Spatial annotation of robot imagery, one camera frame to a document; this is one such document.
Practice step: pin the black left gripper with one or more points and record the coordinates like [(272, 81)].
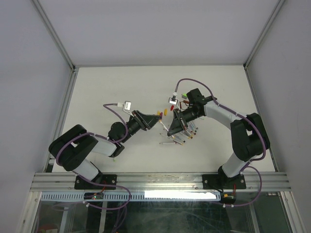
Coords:
[(149, 121)]

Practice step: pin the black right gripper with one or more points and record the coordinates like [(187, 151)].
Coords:
[(176, 126)]

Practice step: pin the blue cap marker pen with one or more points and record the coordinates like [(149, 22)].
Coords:
[(176, 140)]

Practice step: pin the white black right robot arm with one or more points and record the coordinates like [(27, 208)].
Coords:
[(248, 134)]

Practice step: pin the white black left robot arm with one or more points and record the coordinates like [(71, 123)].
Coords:
[(72, 148)]

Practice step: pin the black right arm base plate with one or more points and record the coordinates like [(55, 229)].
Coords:
[(221, 182)]

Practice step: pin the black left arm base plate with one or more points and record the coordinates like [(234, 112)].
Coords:
[(96, 182)]

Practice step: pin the aluminium frame rail front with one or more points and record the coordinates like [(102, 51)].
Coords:
[(248, 182)]

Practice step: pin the grey slotted cable duct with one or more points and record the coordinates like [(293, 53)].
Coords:
[(161, 195)]

